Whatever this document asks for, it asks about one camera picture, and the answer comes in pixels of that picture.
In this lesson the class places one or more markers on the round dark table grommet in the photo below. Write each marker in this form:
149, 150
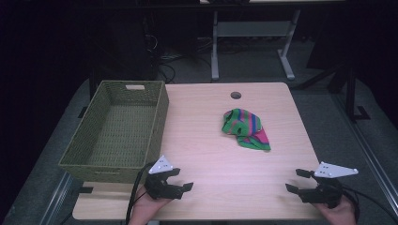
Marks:
235, 95

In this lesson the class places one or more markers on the green pink striped cloth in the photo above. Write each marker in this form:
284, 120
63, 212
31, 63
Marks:
245, 128

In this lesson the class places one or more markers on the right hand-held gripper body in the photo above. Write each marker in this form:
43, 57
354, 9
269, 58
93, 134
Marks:
327, 187

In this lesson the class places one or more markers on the dark cabinet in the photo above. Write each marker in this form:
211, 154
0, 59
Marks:
125, 53

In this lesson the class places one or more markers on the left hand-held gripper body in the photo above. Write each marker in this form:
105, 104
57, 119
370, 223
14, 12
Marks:
158, 182

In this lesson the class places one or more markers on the black metal stand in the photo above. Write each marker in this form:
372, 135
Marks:
352, 93

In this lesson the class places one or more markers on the person's left hand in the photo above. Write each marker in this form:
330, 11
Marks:
147, 207

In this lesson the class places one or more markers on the green woven basket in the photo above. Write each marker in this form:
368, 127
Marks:
122, 134

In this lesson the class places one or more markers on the grey metal floor rail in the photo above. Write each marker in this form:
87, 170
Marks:
56, 200
366, 146

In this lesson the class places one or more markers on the grey metal desk frame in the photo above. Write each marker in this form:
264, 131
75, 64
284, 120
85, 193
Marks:
250, 29

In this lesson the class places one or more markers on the person's right hand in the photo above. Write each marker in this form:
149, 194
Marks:
339, 214

